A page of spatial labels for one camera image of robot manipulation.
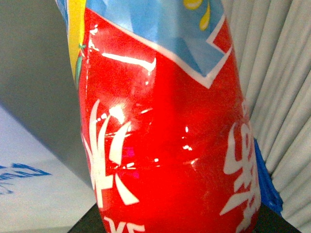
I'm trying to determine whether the black blue-taped right gripper right finger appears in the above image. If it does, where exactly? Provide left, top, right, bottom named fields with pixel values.
left=253, top=140, right=299, bottom=233

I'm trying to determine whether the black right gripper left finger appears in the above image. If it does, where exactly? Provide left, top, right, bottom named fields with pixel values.
left=68, top=204, right=106, bottom=233

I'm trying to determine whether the red labelled drink bottle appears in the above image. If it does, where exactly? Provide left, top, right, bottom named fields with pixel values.
left=56, top=0, right=261, bottom=233

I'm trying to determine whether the white blue chest freezer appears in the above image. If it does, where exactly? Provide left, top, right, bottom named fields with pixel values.
left=0, top=109, right=95, bottom=233

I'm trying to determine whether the grey pleated curtain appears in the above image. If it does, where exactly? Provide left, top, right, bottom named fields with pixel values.
left=223, top=0, right=311, bottom=233

